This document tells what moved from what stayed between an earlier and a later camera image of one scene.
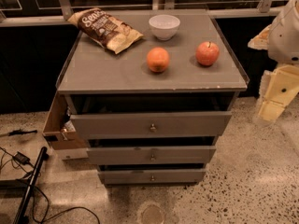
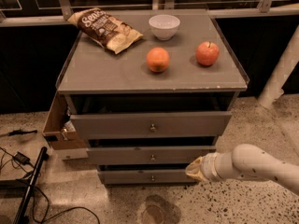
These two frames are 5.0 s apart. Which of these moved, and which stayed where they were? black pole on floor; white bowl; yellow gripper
Moved: yellow gripper
Stayed: black pole on floor; white bowl
